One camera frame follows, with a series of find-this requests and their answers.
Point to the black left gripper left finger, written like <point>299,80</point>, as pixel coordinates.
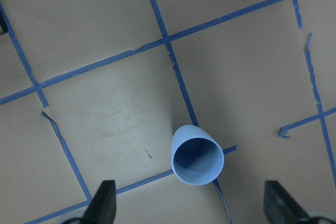
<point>102,208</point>

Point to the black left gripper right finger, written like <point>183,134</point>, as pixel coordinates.
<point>280,207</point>

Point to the light blue plastic cup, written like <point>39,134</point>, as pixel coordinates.
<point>196,158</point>

